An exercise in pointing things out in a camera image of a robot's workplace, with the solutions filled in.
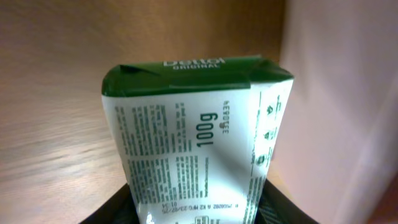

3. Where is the white box pink interior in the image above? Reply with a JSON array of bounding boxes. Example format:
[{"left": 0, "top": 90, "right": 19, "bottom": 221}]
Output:
[{"left": 273, "top": 0, "right": 397, "bottom": 223}]

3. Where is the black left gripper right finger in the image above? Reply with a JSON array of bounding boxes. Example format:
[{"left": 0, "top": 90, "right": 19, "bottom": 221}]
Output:
[{"left": 254, "top": 180, "right": 318, "bottom": 224}]

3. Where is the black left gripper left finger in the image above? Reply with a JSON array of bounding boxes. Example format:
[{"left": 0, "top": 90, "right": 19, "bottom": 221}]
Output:
[{"left": 80, "top": 184, "right": 139, "bottom": 224}]

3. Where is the green white Dettol soap box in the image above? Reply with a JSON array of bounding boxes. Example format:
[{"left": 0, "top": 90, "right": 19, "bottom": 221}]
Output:
[{"left": 101, "top": 56, "right": 294, "bottom": 223}]

